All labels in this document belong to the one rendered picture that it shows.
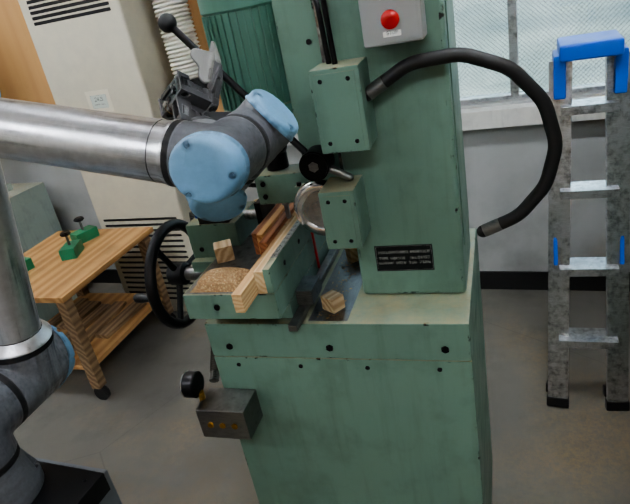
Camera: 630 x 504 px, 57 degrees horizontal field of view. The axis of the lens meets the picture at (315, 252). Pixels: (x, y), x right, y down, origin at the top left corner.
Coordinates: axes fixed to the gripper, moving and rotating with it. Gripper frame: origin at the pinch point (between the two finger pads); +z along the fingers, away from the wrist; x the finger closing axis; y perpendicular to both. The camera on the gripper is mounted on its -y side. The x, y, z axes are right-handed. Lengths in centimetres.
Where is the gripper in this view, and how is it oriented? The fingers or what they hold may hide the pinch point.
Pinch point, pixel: (195, 72)
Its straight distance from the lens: 121.1
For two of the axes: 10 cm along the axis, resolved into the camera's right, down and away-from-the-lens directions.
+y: -7.3, -2.2, -6.4
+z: -2.7, -7.8, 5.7
